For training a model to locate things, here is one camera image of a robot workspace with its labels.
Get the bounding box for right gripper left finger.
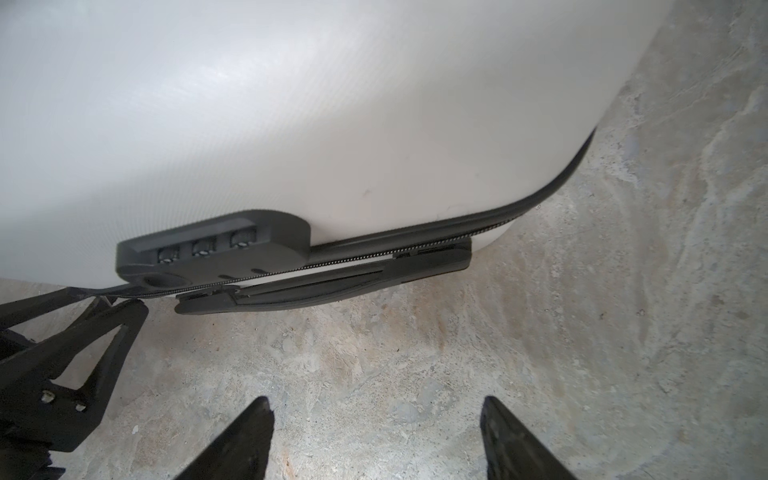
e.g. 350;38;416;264
176;396;275;480

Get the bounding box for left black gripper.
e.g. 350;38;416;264
1;287;148;479

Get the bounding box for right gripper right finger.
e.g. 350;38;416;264
480;396;576;480

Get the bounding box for black white suitcase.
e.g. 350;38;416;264
1;1;672;314

